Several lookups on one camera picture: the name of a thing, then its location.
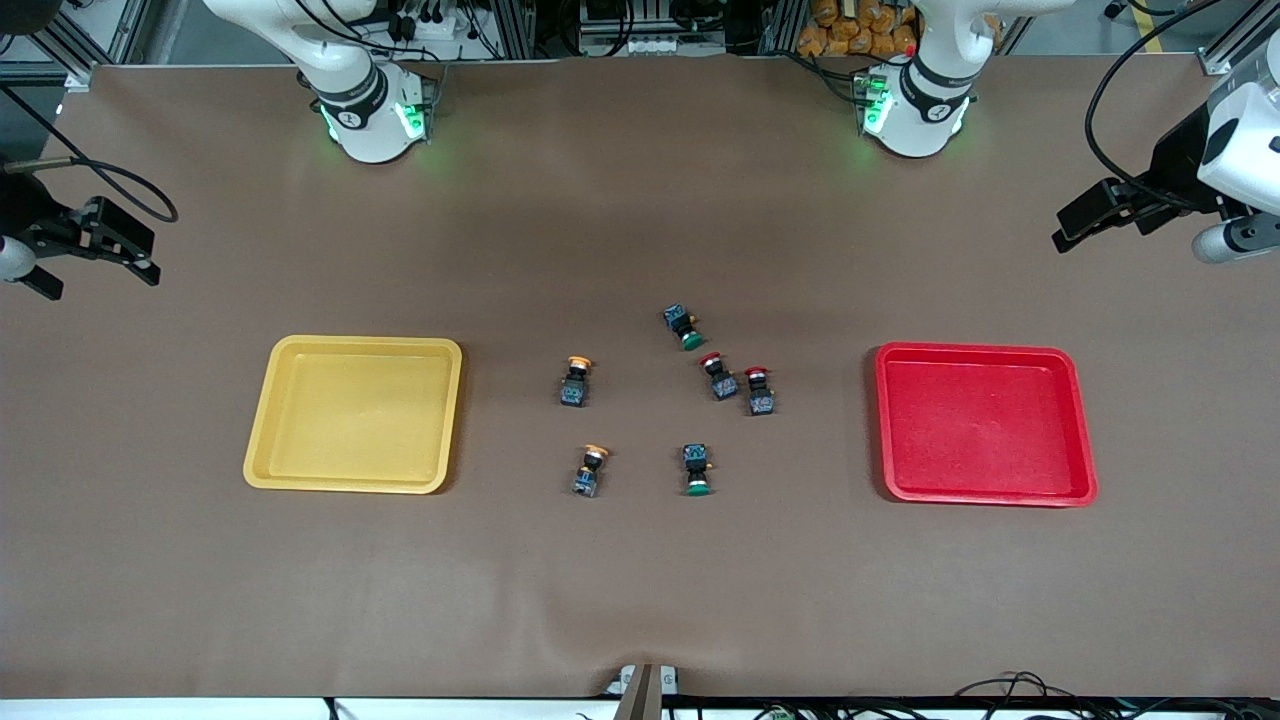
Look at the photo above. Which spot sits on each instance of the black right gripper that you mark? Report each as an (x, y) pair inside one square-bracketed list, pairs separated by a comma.
[(22, 212)]

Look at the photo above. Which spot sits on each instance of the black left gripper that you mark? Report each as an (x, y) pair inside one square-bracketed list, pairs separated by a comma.
[(1174, 163)]

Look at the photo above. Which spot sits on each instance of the red cap push button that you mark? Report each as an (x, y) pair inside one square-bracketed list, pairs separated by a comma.
[(720, 380), (760, 394)]

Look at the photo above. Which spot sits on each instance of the yellow cap push button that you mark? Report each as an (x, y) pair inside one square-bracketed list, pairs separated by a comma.
[(589, 474), (574, 386)]

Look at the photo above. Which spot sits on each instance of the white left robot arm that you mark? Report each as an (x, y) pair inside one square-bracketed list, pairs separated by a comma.
[(915, 125)]

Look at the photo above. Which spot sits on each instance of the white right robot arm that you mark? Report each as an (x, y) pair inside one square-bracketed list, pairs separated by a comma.
[(370, 130)]

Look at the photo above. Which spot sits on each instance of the red plastic tray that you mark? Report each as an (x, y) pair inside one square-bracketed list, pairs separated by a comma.
[(985, 425)]

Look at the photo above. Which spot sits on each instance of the yellow plastic tray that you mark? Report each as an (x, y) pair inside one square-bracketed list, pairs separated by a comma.
[(350, 420)]

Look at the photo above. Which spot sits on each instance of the pile of orange objects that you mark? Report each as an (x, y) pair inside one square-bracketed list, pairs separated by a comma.
[(860, 30)]

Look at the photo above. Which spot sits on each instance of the white power strip with plugs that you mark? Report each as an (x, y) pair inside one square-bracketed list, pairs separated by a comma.
[(430, 25)]

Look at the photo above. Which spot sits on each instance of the green cap push button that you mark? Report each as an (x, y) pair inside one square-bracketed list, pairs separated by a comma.
[(697, 464), (681, 322)]

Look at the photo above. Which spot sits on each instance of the long white power strip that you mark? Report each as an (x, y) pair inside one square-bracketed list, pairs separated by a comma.
[(650, 45)]

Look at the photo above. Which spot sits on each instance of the brown table mat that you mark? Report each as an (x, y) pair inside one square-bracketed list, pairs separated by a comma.
[(640, 580)]

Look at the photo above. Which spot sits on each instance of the aluminium frame profile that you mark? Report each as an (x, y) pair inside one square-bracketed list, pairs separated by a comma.
[(70, 55), (1235, 45)]

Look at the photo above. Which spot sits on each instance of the grey metal edge bracket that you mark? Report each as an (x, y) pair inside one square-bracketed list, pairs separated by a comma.
[(645, 690)]

